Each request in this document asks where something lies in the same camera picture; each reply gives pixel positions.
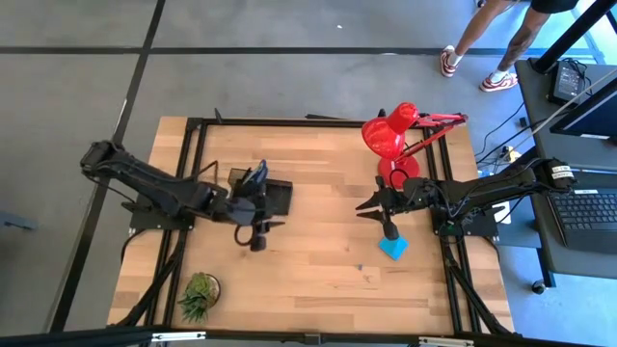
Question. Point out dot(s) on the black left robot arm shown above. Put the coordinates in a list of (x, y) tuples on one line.
[(144, 176)]

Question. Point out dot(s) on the red white sneaker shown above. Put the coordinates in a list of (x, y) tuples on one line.
[(499, 83), (448, 62)]

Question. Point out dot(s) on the grey camera bracket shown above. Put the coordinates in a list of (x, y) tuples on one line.
[(312, 338)]

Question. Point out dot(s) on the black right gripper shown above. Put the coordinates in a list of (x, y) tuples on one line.
[(410, 195)]

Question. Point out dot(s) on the red desk lamp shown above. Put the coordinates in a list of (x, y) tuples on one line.
[(385, 137)]

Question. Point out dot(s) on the potted succulent plant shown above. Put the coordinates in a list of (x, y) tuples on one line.
[(200, 294)]

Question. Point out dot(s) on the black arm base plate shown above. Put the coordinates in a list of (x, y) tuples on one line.
[(482, 231), (144, 219)]

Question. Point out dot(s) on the yellow power plug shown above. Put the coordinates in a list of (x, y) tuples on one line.
[(512, 154)]

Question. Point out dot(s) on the black lamp power plug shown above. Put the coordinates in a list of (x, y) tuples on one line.
[(381, 113)]

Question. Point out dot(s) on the black power adapter box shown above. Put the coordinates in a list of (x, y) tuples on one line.
[(566, 82)]

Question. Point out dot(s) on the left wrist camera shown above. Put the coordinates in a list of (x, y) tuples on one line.
[(258, 243)]

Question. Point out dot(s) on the black caster wheel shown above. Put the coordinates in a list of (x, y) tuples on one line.
[(538, 287)]

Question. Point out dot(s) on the small black frame peg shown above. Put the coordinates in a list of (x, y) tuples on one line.
[(218, 117)]

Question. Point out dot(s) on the grey floor stand foot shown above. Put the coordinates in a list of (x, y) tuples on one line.
[(14, 221)]

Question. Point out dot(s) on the thin black rod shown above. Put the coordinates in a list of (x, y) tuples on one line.
[(323, 116)]

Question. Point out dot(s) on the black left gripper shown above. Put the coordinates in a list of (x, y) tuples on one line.
[(241, 210)]

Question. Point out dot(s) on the blue sticky note pad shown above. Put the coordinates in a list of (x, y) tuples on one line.
[(395, 250)]

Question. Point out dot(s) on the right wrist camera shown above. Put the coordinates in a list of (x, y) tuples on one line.
[(390, 231)]

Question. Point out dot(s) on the black laptop keyboard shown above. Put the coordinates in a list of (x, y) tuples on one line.
[(588, 212)]

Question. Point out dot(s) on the black desk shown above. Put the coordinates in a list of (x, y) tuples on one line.
[(578, 265), (559, 154)]

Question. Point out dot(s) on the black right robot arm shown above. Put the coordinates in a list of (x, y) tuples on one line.
[(506, 185)]

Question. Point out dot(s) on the black computer monitor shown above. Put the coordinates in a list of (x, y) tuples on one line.
[(595, 115)]

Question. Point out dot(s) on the black stand pole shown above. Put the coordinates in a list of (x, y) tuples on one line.
[(573, 34)]

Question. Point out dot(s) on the small black floor plug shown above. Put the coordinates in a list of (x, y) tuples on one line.
[(523, 122)]

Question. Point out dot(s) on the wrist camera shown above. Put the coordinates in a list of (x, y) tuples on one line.
[(258, 243), (390, 231)]

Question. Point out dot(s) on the silver aluminium bar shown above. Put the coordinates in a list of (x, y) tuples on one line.
[(446, 342), (178, 336)]

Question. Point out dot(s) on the black aluminium table frame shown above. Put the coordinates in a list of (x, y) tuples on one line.
[(337, 123)]

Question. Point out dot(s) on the black mesh desk organizer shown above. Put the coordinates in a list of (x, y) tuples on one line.
[(282, 197)]

